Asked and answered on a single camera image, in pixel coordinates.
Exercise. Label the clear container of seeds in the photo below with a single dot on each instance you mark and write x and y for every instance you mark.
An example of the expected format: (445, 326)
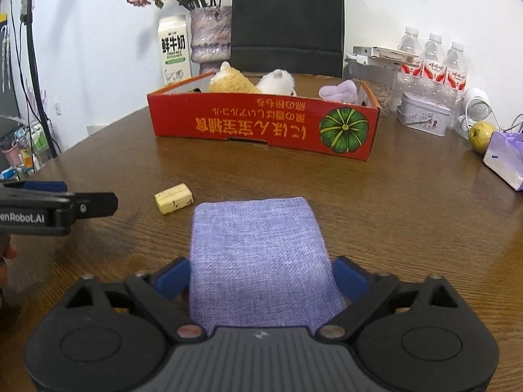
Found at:
(382, 92)

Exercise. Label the purple woven pouch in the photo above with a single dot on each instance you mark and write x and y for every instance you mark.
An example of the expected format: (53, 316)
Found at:
(261, 253)

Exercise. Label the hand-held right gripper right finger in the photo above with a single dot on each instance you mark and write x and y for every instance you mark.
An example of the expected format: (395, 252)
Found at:
(349, 279)

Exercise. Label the yellow rectangular block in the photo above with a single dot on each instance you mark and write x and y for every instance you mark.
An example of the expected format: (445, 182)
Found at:
(173, 199)

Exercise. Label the green-yellow apple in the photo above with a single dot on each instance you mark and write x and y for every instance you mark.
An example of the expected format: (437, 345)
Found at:
(481, 137)

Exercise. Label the dark grey cabinet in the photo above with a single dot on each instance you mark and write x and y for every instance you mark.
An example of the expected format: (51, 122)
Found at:
(5, 69)

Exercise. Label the purple plastic bag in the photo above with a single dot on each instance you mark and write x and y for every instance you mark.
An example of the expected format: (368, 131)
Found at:
(506, 159)

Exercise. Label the red cardboard box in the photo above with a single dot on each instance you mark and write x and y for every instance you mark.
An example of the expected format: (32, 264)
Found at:
(261, 122)

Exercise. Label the white tin box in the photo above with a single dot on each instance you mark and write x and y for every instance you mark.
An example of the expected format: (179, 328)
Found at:
(423, 114)

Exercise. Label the small white fan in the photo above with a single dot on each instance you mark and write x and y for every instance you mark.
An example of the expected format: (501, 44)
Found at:
(476, 106)

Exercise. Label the small flat white box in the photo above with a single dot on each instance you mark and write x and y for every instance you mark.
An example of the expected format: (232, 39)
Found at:
(384, 54)

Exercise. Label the purple fuzzy vase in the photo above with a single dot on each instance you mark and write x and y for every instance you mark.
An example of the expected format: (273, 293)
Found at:
(210, 36)

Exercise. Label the white milk carton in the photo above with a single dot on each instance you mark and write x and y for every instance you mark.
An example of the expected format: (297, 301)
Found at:
(173, 49)

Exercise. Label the purple fluffy towel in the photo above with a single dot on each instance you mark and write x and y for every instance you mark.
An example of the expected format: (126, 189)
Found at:
(339, 92)

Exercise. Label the black paper bag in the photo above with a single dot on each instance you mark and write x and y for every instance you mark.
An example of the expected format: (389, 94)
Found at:
(286, 20)

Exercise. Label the black lamp stand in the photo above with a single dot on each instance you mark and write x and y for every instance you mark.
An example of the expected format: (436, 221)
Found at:
(36, 90)

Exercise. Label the small white wall socket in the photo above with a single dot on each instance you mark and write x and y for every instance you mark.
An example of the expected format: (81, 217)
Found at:
(57, 108)

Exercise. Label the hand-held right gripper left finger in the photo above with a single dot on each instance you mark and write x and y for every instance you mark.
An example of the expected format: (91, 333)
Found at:
(173, 279)

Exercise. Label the yellow and white plush toy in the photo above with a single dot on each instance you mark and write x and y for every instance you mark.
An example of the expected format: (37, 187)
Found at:
(233, 81)

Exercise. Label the person's left hand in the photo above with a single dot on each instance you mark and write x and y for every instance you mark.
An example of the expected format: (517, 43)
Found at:
(4, 253)

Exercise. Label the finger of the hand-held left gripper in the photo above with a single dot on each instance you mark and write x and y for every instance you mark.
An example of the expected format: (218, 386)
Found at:
(45, 186)
(96, 204)

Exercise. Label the metal storage cart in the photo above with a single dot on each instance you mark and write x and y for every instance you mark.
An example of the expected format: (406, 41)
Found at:
(28, 147)

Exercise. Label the pink basket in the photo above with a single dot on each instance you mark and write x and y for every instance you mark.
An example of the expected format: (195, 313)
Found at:
(10, 155)

